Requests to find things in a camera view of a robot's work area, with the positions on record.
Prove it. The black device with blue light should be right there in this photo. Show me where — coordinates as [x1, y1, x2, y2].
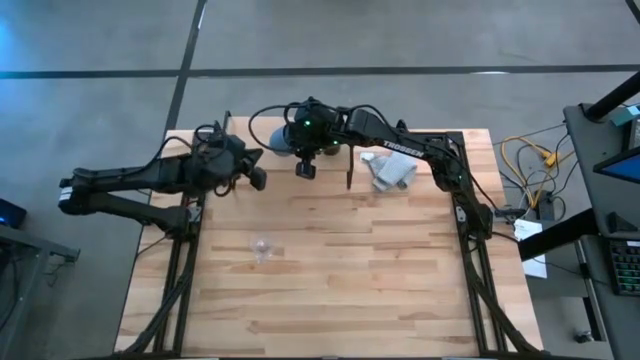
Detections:
[0, 197, 28, 230]

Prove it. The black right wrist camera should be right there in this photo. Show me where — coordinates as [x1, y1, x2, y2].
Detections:
[294, 152, 318, 181]

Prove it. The black power strip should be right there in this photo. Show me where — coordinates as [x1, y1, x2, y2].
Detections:
[537, 192, 557, 222]

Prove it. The blue-grey cup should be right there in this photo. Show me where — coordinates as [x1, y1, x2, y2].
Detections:
[268, 124, 297, 157]

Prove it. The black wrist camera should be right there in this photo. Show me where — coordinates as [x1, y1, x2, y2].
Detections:
[248, 166, 268, 192]
[294, 152, 318, 181]

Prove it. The grey side table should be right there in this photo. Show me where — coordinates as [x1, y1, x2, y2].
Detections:
[0, 223, 81, 360]

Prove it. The black keyboard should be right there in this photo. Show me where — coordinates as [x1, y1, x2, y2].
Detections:
[607, 238, 640, 297]

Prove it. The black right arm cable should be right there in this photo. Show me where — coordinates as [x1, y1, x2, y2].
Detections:
[247, 102, 303, 152]

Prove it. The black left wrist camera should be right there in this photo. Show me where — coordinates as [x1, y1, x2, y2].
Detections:
[248, 166, 268, 192]

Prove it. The black right table frame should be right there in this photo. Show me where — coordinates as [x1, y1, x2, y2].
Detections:
[443, 130, 547, 357]

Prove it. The clear glass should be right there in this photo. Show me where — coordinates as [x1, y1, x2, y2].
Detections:
[248, 233, 276, 265]

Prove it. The black table frame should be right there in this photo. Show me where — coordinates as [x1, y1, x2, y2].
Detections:
[443, 130, 547, 357]
[118, 194, 207, 357]

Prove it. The yellow cable bundle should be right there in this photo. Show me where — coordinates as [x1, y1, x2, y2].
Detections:
[499, 134, 566, 209]

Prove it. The grey desk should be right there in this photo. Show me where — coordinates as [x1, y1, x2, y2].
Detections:
[562, 102, 640, 360]

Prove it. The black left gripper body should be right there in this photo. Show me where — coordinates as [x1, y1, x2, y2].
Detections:
[192, 132, 250, 196]

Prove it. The black pole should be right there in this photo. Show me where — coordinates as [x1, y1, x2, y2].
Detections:
[583, 69, 640, 123]

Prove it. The black left table frame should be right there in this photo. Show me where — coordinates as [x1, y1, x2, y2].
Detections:
[118, 194, 207, 357]

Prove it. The black monitor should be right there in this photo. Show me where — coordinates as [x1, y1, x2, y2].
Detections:
[592, 144, 640, 185]

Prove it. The grey folded cloth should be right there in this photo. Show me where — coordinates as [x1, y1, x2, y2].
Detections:
[359, 150, 419, 194]

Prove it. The black slanted bar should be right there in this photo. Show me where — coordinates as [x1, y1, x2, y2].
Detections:
[517, 207, 601, 262]

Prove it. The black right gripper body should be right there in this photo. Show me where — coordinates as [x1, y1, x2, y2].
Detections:
[289, 97, 347, 157]

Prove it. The white paper note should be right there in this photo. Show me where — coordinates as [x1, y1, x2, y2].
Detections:
[512, 218, 549, 280]

